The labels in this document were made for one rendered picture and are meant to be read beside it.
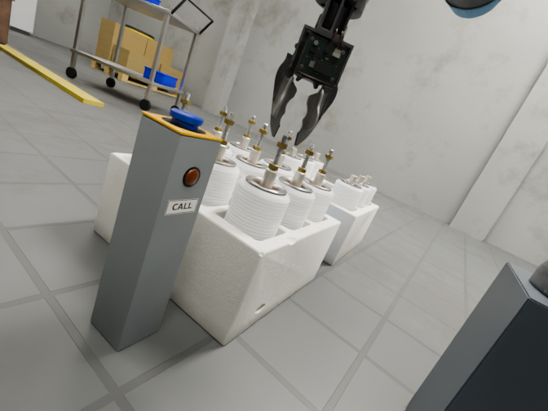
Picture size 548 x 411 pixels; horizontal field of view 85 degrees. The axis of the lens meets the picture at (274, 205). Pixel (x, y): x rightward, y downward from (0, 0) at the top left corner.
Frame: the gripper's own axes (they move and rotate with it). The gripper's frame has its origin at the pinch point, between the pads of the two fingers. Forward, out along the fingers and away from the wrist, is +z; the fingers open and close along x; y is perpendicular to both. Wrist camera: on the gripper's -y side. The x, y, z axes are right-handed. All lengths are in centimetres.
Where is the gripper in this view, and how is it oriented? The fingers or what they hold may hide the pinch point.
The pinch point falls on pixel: (287, 133)
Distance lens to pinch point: 50.8
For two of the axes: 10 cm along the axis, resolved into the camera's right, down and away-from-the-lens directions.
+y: 0.0, 3.0, -9.5
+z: -3.6, 8.9, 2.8
